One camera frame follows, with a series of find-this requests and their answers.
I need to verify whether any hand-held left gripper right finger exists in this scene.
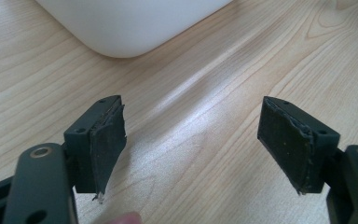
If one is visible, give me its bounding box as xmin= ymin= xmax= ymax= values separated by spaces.
xmin=256 ymin=95 xmax=341 ymax=196

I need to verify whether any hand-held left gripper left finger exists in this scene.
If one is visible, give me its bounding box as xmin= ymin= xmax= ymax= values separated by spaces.
xmin=62 ymin=94 xmax=128 ymax=204

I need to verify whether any white plastic container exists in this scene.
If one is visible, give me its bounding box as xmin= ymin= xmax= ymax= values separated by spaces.
xmin=34 ymin=0 xmax=233 ymax=59

